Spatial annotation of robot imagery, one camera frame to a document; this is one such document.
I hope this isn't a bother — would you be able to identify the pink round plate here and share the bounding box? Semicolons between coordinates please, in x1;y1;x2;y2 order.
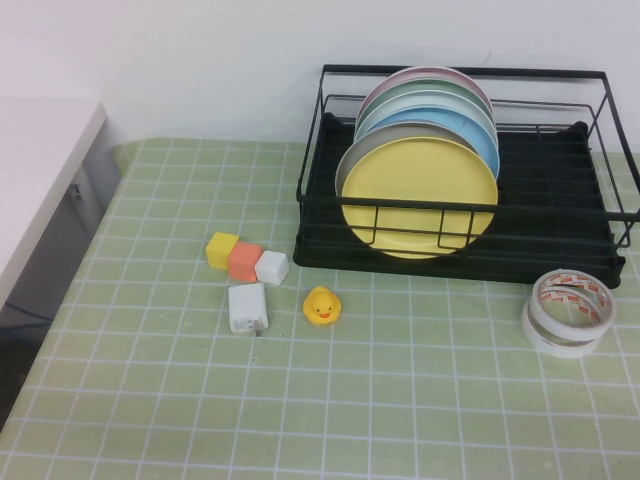
360;66;494;109

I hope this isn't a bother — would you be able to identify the black wire dish rack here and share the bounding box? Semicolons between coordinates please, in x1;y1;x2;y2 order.
292;63;640;287

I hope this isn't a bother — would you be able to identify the white plug charger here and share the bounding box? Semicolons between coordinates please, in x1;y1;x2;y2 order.
227;283;270;337

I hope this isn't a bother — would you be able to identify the yellow rubber duck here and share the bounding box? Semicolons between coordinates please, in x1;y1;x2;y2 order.
303;286;343;327

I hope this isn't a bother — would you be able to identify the grey round plate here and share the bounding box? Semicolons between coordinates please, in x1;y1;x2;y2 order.
334;123;484;201

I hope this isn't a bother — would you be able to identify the pale mint round plate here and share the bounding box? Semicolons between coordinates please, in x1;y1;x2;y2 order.
353;91;497;144

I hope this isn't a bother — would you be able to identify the green round plate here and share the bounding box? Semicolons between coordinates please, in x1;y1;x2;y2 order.
357;78;494;121

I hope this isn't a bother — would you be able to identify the yellow round plate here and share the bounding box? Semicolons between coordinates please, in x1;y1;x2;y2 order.
340;134;500;260

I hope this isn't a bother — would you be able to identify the orange cube block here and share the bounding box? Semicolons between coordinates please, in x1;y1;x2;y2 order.
227;241;264;282

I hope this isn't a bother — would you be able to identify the green checkered tablecloth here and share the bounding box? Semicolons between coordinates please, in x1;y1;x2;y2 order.
0;135;640;480

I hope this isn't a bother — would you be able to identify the white tape roll orange print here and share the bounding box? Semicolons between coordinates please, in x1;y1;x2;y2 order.
521;299;604;360
530;269;616;336

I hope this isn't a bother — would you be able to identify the yellow cube block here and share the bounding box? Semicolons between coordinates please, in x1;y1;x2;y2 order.
206;231;241;272

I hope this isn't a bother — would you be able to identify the blue round plate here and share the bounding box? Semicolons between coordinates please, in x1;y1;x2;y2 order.
372;106;502;181

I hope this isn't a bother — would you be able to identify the white cube block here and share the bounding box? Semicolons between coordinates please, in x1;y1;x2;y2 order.
253;250;290;287

